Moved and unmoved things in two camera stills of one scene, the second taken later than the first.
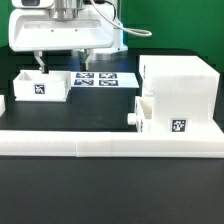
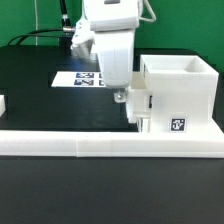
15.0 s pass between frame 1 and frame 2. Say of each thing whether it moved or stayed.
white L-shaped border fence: stayed
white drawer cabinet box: stayed
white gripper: moved
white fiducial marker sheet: stayed
